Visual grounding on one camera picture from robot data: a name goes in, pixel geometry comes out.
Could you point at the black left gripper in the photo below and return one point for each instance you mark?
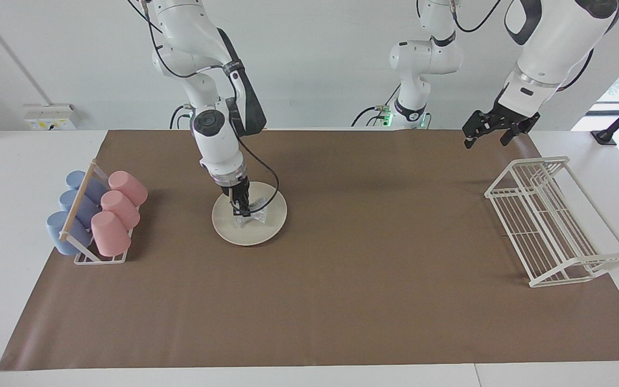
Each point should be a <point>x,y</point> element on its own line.
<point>511,115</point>

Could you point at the pink plastic cup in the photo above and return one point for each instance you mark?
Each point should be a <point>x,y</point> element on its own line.
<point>129,187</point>
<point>121,209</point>
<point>109,234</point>

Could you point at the cup holder rack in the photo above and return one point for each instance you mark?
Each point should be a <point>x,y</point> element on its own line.
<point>78,201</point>

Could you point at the brown table mat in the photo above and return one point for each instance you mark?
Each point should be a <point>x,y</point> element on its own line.
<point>342,301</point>

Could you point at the white wall power outlet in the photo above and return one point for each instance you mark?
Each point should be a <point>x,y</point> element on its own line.
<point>51,117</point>

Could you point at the clear plastic bag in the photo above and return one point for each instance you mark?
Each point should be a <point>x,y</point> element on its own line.
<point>257,215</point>

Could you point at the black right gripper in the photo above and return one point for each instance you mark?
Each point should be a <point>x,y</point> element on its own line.
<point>238,192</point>

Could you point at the blue plastic cup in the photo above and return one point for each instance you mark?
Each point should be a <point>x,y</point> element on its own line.
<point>57,231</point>
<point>69,200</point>
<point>92,187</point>

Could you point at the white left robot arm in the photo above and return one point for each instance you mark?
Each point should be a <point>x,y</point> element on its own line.
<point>556,43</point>

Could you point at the cream round plate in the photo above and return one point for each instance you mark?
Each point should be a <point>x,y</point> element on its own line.
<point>256,235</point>

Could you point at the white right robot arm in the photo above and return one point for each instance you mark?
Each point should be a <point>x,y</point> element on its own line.
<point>218,140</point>

